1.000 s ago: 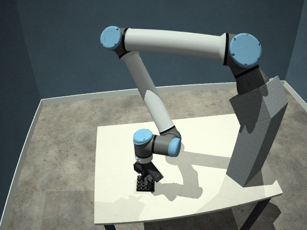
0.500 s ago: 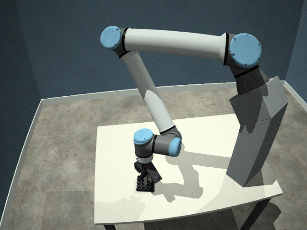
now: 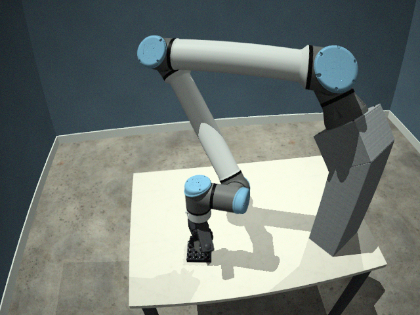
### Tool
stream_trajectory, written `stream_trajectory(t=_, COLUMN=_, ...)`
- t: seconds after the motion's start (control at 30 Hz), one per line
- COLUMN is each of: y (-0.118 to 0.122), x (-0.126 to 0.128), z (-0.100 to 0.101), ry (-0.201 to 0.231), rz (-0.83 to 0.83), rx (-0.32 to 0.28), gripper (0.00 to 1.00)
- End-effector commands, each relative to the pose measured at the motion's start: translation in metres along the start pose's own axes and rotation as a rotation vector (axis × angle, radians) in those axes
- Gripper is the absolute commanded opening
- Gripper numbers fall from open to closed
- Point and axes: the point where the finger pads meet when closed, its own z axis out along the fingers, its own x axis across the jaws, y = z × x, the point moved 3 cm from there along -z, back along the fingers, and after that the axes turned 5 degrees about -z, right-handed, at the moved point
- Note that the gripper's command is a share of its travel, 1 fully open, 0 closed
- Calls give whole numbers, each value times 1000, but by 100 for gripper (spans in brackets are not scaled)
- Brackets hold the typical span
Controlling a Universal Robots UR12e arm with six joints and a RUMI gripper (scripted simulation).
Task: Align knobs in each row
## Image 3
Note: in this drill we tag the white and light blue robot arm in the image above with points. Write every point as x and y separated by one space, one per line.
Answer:
332 69

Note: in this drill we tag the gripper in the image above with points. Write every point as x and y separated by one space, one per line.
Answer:
194 237

